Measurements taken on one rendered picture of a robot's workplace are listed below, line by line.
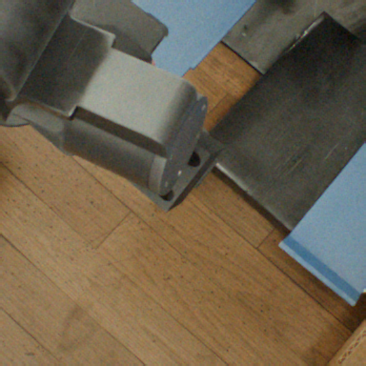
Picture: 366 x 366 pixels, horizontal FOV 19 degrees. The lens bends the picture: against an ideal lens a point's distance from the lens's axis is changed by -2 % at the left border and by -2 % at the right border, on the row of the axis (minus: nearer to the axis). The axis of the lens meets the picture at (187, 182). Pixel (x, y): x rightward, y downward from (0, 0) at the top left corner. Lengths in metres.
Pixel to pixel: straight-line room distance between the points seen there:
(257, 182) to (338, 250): 0.08
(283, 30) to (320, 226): 0.17
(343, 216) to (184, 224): 0.12
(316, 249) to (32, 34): 0.37
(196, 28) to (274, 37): 0.12
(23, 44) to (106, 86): 0.06
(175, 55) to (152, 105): 0.25
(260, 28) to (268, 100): 0.07
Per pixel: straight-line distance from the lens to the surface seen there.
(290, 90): 0.87
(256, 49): 0.90
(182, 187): 0.62
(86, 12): 0.69
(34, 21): 0.53
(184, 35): 0.80
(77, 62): 0.56
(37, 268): 0.84
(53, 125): 0.58
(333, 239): 0.83
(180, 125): 0.56
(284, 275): 0.84
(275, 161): 0.84
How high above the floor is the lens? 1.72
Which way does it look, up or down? 73 degrees down
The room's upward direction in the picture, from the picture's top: 11 degrees clockwise
